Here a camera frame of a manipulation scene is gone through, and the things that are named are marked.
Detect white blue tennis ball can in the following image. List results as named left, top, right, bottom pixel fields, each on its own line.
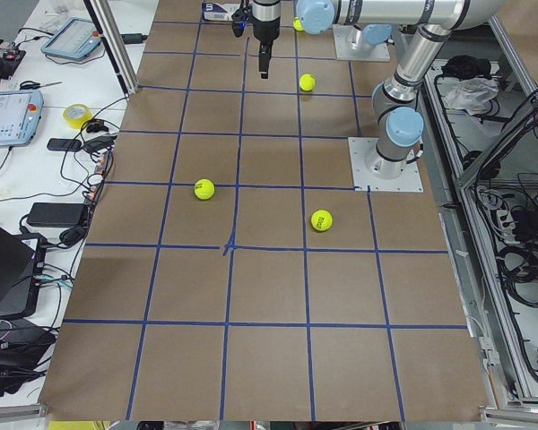
left=202, top=1, right=240, bottom=22

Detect tennis ball far top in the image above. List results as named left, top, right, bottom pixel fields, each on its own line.
left=292, top=16, right=304, bottom=31

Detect tennis ball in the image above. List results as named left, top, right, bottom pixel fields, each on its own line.
left=194, top=178, right=215, bottom=201
left=310, top=209, right=334, bottom=232
left=299, top=73, right=317, bottom=92
left=292, top=16, right=304, bottom=31

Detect tennis ball upper middle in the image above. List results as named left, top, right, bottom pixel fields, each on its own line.
left=299, top=73, right=317, bottom=92

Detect tennis ball centre left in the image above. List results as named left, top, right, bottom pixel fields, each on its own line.
left=194, top=178, right=215, bottom=201

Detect tennis ball centre right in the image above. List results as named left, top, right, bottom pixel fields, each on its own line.
left=310, top=209, right=334, bottom=232

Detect upper teach pendant tablet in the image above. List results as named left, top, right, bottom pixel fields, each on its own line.
left=40, top=18, right=101, bottom=61

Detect teach pendant tablet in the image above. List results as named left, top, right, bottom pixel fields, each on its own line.
left=0, top=90, right=44, bottom=147
left=40, top=18, right=101, bottom=61

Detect yellow tape roll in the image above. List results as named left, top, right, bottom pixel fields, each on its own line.
left=63, top=103, right=93, bottom=130

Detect crumpled white cloth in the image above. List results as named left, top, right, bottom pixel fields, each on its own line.
left=443, top=78, right=499, bottom=116

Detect black phone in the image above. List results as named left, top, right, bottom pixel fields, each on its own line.
left=47, top=138, right=82, bottom=152

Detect power strip with plugs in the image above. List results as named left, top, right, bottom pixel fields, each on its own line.
left=83, top=150, right=114, bottom=227

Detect black scissors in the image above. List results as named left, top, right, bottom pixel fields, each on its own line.
left=19, top=81, right=61, bottom=90

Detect lower teach pendant tablet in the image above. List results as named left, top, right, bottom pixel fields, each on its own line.
left=0, top=90, right=44, bottom=147

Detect black power adapter brick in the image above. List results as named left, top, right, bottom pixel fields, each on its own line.
left=27, top=202, right=86, bottom=228

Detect black laptop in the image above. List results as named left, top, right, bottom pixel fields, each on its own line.
left=0, top=227, right=46, bottom=320

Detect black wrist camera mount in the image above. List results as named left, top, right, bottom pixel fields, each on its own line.
left=231, top=0, right=252, bottom=38

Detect aluminium frame post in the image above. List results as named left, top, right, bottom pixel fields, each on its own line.
left=83, top=0, right=139, bottom=97

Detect coiled black cables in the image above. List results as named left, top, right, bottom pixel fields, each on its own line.
left=495, top=244, right=538, bottom=310

